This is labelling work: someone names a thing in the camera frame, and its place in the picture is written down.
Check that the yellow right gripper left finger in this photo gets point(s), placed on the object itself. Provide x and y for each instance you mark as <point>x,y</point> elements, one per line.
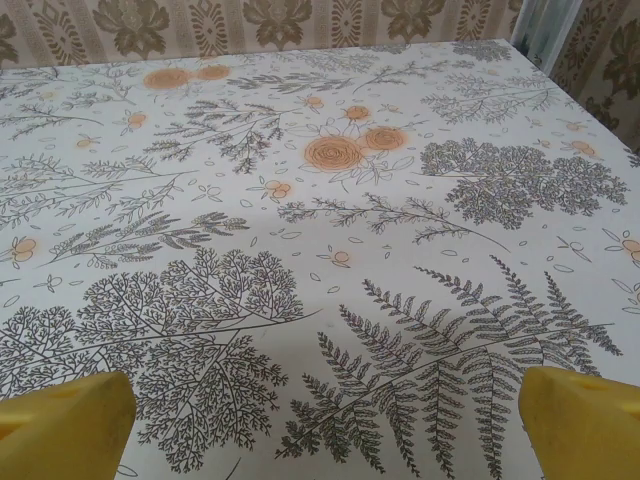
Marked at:
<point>60,435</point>

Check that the floral printed tablecloth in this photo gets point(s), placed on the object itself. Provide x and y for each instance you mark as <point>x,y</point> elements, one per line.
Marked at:
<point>320,225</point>

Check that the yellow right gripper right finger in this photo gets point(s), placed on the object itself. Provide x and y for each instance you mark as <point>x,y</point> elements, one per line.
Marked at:
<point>585,430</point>

